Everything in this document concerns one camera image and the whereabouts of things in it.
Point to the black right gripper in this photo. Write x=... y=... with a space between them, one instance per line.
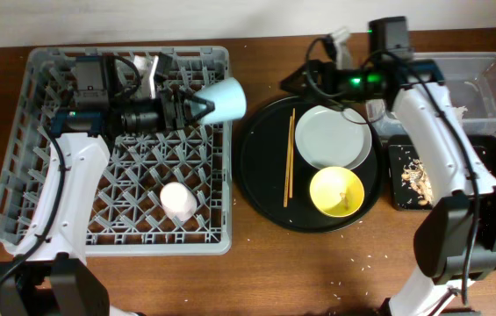
x=314 y=68

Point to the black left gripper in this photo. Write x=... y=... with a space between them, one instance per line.
x=168 y=119

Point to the blue plastic cup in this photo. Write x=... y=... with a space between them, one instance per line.
x=229 y=100

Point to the pink plastic cup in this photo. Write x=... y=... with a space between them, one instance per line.
x=178 y=201

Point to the yellow bowl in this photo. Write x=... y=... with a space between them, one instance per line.
x=336 y=192

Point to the food scraps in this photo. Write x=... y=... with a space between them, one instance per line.
x=417 y=178

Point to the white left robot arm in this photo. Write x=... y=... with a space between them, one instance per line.
x=48 y=274

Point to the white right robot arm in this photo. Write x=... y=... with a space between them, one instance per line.
x=455 y=245

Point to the grey dishwasher rack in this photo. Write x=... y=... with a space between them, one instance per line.
x=127 y=218

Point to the right wooden chopstick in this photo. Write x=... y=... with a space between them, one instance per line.
x=291 y=152

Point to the white round plate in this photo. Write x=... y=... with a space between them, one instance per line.
x=327 y=138

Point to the round black tray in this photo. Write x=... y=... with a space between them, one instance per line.
x=259 y=160

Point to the black rectangular tray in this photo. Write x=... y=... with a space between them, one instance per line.
x=401 y=152

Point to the white crumpled paper towel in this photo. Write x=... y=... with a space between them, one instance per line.
x=455 y=115

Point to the clear plastic bin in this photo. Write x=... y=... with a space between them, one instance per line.
x=471 y=80

